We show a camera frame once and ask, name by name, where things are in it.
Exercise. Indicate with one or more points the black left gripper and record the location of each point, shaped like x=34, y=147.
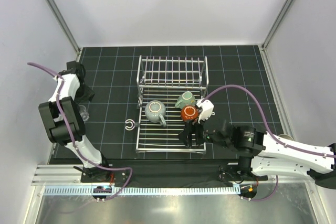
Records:
x=88, y=95

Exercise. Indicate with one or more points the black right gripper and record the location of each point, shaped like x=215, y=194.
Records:
x=190, y=127

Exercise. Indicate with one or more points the small clear shot glass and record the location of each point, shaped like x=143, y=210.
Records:
x=83, y=113

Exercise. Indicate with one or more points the orange brown ceramic mug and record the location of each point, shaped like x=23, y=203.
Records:
x=189, y=113

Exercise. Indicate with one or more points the mint green ceramic mug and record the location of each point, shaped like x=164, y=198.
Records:
x=185, y=99

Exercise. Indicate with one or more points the clear glass mug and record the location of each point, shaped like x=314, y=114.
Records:
x=155, y=112

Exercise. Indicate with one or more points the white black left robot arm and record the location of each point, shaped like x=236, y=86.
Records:
x=63, y=121

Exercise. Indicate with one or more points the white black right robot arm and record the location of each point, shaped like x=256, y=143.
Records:
x=263, y=154

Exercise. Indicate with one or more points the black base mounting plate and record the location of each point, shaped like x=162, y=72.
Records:
x=166, y=173

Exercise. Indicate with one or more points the black grid table mat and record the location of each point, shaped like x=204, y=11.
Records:
x=111, y=72

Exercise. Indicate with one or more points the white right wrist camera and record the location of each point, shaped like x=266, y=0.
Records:
x=205, y=109

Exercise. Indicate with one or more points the perforated aluminium cable rail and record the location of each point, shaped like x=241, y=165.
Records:
x=103, y=190

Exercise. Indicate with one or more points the chrome wire dish rack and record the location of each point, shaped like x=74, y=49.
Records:
x=166, y=78

